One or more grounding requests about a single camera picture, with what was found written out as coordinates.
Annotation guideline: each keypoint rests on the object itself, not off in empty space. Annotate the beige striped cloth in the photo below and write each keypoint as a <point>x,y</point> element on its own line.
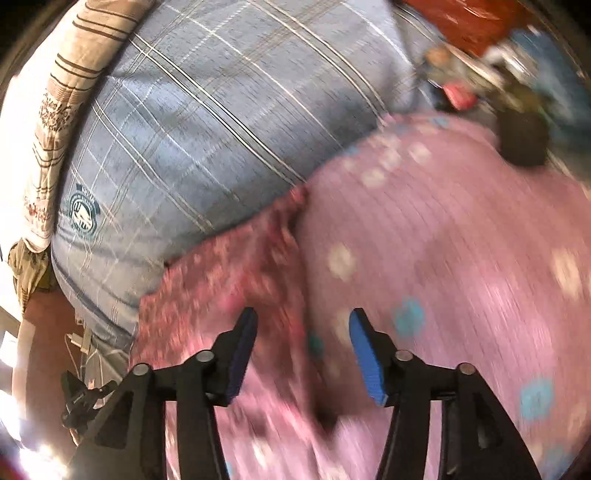
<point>64,115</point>

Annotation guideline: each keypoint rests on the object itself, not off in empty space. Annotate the blue plaid pillow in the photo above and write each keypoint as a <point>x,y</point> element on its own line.
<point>184,138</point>

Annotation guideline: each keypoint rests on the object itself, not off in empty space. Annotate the blue denim cloth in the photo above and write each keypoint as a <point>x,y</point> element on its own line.
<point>554,78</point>

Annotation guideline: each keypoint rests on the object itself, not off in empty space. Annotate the red plastic bag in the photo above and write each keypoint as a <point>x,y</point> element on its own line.
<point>471,21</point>

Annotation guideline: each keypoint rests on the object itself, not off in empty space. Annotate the pink flowered bedsheet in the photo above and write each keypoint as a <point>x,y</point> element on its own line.
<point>461,254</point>

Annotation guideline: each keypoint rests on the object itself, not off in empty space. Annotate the black cylindrical object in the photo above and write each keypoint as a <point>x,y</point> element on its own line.
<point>524,138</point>

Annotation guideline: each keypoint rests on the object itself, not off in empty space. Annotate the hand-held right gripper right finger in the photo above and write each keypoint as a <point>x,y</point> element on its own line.
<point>364,362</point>

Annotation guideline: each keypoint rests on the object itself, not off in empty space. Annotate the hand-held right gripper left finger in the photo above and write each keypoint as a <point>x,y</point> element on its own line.
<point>242,357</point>

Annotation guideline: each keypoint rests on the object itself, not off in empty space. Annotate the white charger plug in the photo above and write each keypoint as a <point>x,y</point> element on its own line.
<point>77,342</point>

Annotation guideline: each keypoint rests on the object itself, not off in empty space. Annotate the pile of small items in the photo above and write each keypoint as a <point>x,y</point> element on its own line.
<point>471,78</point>

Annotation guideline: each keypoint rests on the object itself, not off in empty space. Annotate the pink floral shirt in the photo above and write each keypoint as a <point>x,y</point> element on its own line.
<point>240,277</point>

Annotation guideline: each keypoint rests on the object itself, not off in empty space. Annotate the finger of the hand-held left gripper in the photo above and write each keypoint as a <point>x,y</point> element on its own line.
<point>78,401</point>

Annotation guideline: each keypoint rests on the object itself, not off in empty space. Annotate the olive green cloth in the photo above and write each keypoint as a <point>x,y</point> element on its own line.
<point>30,270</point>

